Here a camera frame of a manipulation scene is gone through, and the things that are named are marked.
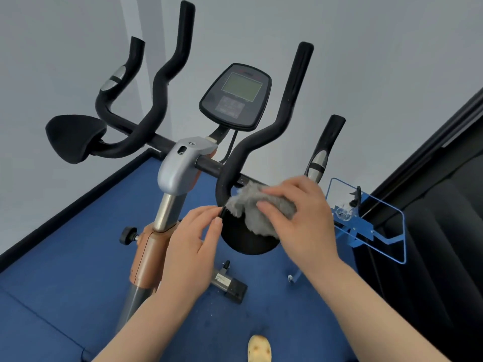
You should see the person's left hand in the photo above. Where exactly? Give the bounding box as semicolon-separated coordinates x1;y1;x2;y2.
158;205;224;303

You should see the person's right hand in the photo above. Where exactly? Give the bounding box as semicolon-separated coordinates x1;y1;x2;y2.
256;176;342;278

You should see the grey fluffy cleaning cloth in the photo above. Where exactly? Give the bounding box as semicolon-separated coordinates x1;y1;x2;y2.
225;181;297;239

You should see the black round elbow pad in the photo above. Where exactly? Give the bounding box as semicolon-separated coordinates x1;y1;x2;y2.
45;115;108;165
220;207;281;256

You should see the person's left forearm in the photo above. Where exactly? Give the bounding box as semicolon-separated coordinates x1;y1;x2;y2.
92;288;202;362

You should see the person's right forearm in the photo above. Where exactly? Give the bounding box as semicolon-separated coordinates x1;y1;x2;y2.
305;258;452;362

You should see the black bike stabilizer foot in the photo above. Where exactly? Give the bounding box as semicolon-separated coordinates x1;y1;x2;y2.
211;261;249;304

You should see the black adjustment knob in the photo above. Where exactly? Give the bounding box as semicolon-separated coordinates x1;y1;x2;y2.
119;227;139;246

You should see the blue metal rack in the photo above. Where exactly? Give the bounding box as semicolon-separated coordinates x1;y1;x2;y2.
288;178;407;284

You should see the black bike console display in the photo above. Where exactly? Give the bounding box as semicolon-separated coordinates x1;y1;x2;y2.
199;63;272;132

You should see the yellow shoe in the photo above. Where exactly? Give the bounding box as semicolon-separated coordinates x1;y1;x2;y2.
248;335;272;362

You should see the black baseboard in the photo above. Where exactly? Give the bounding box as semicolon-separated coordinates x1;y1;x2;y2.
0;148;164;274

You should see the black curtain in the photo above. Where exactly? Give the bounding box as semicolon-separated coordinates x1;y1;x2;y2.
354;86;483;362

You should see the chrome handlebar post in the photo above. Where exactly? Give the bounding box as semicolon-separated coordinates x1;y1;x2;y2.
152;191;188;233

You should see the orange exercise bike frame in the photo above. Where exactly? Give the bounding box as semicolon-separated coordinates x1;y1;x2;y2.
115;221;179;334

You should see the grey handlebar clamp housing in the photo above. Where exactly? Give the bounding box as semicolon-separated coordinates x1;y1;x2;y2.
157;137;219;196

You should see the black console cable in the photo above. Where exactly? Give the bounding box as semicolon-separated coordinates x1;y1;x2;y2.
219;129;239;165

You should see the black exercise bike handlebar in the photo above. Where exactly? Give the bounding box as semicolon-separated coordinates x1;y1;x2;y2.
94;1;346;208

